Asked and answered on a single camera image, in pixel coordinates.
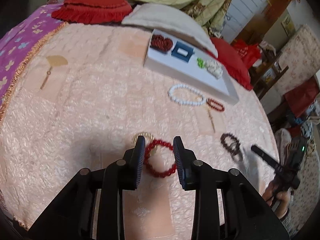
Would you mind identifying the red shopping bag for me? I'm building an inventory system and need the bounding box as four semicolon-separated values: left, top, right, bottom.
232;40;261;69

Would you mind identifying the white pillow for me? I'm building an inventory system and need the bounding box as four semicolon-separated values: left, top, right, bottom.
121;3;218;57

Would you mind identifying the white pearl bead necklace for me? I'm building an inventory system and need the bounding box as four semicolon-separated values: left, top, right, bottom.
167;83;207;107

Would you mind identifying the purple floral blanket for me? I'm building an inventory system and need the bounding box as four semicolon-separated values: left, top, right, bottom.
1;4;63;97

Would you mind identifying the round red ruffled cushion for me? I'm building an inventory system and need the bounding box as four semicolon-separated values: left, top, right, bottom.
52;0;133;24

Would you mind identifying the red bead bracelet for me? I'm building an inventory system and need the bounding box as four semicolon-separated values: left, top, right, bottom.
143;139;177;179
206;98;226;113

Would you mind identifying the dark red dotted scrunchie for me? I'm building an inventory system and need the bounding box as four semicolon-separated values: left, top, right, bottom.
150;34;173;53

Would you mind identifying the person right hand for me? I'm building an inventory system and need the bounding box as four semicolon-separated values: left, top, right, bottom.
262;181;291;219

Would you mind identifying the blue hair claw clip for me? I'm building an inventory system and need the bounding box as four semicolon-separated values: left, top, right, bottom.
171;41;194;63

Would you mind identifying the wooden chair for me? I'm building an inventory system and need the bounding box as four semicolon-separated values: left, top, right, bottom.
249;52;289;100

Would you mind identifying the dark brown bead bracelet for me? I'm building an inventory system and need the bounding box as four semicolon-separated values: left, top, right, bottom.
220;132;244;163

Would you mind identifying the red pillow right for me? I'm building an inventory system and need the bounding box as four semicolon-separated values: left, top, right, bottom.
210;37;253;91

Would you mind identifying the white headboard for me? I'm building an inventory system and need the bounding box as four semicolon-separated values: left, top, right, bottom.
221;0;267;43

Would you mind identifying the white shallow box tray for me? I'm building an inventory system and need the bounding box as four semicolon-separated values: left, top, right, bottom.
144;29;239;105

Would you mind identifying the white cherry print scrunchie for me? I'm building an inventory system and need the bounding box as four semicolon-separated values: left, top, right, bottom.
204;60;223;79

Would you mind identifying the pink quilted bedspread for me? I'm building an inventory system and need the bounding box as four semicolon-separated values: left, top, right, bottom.
1;24;278;230

